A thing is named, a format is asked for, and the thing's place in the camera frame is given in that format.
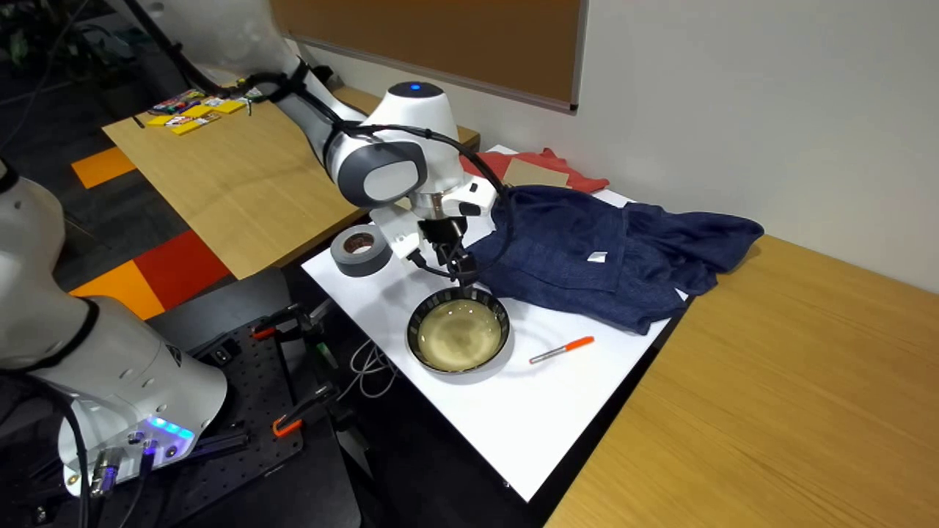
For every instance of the dark bowl with beige inside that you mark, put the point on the dark bowl with beige inside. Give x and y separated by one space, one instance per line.
458 338

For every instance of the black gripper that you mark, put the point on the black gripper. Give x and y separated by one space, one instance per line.
440 240

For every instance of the orange red cloth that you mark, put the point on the orange red cloth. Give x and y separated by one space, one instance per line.
588 181

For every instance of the corkboard with metal frame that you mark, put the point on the corkboard with metal frame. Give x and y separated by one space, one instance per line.
428 33

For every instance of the tilted brown wooden table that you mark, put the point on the tilted brown wooden table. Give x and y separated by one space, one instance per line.
235 186

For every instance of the grey duct tape roll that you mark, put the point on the grey duct tape roll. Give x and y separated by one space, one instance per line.
340 256

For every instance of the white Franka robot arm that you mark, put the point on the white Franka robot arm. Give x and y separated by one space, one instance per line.
98 362

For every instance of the orange pen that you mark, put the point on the orange pen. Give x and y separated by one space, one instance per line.
562 351

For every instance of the long yellow wooden table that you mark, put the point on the long yellow wooden table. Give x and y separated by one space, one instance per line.
782 412

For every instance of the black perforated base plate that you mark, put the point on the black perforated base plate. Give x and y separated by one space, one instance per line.
243 460

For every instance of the navy blue cloth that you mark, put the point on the navy blue cloth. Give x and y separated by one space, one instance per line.
588 253

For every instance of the yellow packets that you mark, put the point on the yellow packets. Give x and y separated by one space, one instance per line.
195 112

